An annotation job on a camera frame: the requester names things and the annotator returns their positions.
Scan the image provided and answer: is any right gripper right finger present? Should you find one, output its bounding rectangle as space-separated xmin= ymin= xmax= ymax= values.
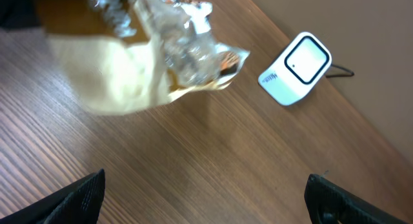
xmin=304 ymin=174 xmax=405 ymax=224

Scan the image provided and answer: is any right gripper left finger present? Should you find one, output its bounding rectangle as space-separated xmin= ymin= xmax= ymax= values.
xmin=1 ymin=169 xmax=105 ymax=224

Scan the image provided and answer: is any brown cream snack pouch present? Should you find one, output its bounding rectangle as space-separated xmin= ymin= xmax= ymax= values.
xmin=34 ymin=0 xmax=249 ymax=115

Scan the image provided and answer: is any white barcode scanner box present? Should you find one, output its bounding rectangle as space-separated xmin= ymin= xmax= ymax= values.
xmin=258 ymin=32 xmax=332 ymax=106

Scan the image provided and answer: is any black scanner cable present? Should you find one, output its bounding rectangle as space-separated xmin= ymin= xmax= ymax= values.
xmin=325 ymin=64 xmax=355 ymax=79

